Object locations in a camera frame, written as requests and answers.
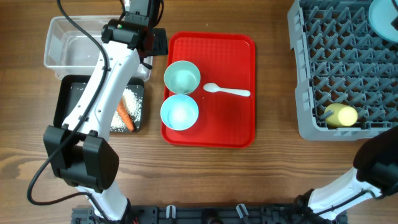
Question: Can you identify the green bowl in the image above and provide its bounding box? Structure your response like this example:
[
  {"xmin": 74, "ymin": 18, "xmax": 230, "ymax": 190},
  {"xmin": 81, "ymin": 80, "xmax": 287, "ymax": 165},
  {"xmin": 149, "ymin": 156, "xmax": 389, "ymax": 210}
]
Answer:
[{"xmin": 164, "ymin": 60, "xmax": 201, "ymax": 95}]

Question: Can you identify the white plastic spoon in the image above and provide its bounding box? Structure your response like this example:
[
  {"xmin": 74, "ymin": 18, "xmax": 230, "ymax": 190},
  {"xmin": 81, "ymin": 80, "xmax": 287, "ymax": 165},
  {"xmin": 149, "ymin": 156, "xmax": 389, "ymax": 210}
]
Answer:
[{"xmin": 203, "ymin": 83, "xmax": 251, "ymax": 97}]

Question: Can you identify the light blue bowl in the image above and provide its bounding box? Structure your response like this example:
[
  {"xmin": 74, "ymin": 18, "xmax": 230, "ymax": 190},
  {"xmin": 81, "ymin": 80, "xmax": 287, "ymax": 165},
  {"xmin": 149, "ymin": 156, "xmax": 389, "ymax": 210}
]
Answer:
[{"xmin": 160, "ymin": 95, "xmax": 199, "ymax": 131}]

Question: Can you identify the orange carrot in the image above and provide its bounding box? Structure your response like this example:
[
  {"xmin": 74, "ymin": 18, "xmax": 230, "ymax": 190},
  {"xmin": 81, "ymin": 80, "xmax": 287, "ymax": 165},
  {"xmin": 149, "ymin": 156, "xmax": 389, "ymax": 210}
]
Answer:
[{"xmin": 116, "ymin": 99, "xmax": 136, "ymax": 133}]

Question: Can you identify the yellow cup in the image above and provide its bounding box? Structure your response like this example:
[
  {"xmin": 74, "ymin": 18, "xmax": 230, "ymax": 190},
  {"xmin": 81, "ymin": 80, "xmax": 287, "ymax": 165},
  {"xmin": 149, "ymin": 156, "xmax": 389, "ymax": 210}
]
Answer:
[{"xmin": 325, "ymin": 103, "xmax": 358, "ymax": 127}]

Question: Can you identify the light blue plate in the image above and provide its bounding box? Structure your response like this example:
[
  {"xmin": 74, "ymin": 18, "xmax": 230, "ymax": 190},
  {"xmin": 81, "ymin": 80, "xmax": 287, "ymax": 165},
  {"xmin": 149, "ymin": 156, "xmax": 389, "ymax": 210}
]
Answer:
[{"xmin": 368, "ymin": 0, "xmax": 397, "ymax": 43}]

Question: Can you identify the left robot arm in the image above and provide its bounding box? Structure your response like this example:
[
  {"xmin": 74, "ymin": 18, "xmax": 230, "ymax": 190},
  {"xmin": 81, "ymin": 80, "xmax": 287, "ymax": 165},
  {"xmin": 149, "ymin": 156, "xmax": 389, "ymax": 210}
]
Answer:
[{"xmin": 44, "ymin": 1, "xmax": 168, "ymax": 223}]

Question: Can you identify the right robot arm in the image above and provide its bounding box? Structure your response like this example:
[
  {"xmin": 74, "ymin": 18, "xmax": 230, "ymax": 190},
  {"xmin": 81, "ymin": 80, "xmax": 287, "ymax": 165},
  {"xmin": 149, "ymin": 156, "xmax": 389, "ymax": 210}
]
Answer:
[{"xmin": 297, "ymin": 127, "xmax": 397, "ymax": 223}]

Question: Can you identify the black waste tray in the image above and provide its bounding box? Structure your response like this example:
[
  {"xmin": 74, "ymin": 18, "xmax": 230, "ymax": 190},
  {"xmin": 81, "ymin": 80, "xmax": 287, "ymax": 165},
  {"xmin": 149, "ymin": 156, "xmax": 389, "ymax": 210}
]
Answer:
[{"xmin": 53, "ymin": 75, "xmax": 144, "ymax": 133}]

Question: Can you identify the grey dishwasher rack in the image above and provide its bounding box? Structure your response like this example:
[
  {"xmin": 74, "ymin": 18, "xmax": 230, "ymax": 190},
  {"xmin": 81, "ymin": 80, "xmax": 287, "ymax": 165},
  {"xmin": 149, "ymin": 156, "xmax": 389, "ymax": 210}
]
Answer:
[{"xmin": 287, "ymin": 1, "xmax": 397, "ymax": 141}]

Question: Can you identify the white rice pile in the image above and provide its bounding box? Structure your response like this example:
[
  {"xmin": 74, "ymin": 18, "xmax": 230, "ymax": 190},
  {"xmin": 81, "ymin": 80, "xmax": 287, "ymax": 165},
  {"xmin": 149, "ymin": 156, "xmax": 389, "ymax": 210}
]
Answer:
[{"xmin": 111, "ymin": 85, "xmax": 144, "ymax": 133}]

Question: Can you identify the clear plastic bin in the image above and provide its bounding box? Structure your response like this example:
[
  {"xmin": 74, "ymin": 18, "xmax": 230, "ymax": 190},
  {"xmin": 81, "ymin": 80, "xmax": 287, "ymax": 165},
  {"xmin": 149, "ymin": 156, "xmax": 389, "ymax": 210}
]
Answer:
[{"xmin": 44, "ymin": 16, "xmax": 151, "ymax": 82}]

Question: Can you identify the red plastic tray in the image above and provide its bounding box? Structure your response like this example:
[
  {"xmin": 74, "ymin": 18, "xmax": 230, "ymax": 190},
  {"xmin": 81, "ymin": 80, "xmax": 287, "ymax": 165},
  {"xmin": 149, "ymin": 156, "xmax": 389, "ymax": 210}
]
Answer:
[{"xmin": 161, "ymin": 32, "xmax": 256, "ymax": 148}]

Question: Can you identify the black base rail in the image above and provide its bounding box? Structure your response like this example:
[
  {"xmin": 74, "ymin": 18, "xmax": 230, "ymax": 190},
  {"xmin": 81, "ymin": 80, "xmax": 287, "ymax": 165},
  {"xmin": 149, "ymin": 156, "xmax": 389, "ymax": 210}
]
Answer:
[{"xmin": 70, "ymin": 203, "xmax": 348, "ymax": 224}]

